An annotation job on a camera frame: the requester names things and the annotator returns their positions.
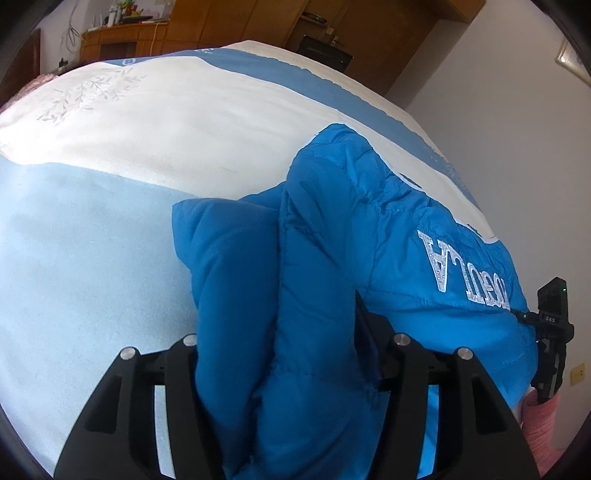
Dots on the person's right forearm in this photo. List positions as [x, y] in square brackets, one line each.
[542, 429]

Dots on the wooden wardrobe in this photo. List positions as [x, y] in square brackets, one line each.
[378, 37]

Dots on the wooden dresser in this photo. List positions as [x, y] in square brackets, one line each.
[120, 44]

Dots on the wall socket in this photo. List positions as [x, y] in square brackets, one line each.
[577, 376]

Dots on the blue white printed blanket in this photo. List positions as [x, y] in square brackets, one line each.
[115, 230]

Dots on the blue puffer jacket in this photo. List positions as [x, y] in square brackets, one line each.
[323, 277]

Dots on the pink floral quilt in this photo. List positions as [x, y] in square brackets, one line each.
[41, 81]

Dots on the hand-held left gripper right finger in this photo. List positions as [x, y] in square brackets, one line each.
[369, 332]

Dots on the dark wooden headboard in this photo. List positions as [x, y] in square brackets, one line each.
[32, 50]

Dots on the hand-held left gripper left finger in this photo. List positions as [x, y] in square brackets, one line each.
[182, 369]

